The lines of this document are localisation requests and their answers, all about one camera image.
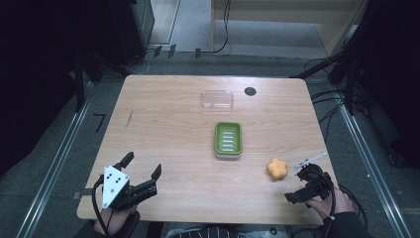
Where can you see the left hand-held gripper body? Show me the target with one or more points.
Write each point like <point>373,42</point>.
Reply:
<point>114,188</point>

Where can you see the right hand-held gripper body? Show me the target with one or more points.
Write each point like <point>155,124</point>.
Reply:
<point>317,185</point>

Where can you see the person's right hand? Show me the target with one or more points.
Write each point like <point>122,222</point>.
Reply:
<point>341,202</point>

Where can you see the person's left hand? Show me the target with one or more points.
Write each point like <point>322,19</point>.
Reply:
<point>110,219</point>

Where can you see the grey tape strip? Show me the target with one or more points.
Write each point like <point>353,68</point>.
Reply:
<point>79,195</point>

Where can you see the person's striped clothing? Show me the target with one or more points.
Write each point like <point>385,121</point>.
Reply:
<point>204,233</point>

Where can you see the green soap dish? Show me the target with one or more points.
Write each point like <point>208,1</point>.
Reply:
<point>228,139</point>

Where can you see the clear plastic container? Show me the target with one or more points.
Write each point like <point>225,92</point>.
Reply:
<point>217,99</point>

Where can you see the black metal stand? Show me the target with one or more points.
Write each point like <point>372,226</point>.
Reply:
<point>349,89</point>

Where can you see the black round table grommet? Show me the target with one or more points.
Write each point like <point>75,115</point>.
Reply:
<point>250,91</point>

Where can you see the black power plug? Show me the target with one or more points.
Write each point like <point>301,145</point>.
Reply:
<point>157,51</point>
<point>171,50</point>

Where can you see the black cabinet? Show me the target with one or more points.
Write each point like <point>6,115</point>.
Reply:
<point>132,29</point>

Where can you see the metal floor rail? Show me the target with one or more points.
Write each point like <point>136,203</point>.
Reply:
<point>53,167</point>
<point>375,172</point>

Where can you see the light wooden furniture frame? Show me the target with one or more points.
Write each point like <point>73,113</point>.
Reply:
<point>280,15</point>

